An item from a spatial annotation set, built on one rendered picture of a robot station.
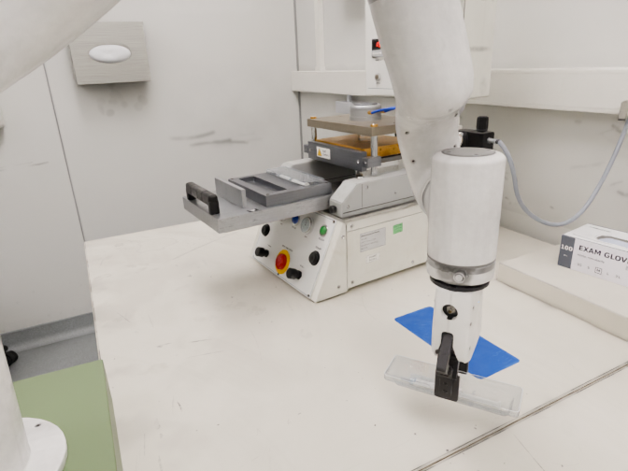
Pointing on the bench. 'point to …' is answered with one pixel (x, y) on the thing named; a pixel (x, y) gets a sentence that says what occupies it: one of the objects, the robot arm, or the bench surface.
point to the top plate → (359, 121)
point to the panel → (296, 249)
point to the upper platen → (390, 150)
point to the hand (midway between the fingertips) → (451, 374)
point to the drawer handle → (203, 196)
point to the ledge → (568, 290)
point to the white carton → (596, 252)
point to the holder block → (278, 189)
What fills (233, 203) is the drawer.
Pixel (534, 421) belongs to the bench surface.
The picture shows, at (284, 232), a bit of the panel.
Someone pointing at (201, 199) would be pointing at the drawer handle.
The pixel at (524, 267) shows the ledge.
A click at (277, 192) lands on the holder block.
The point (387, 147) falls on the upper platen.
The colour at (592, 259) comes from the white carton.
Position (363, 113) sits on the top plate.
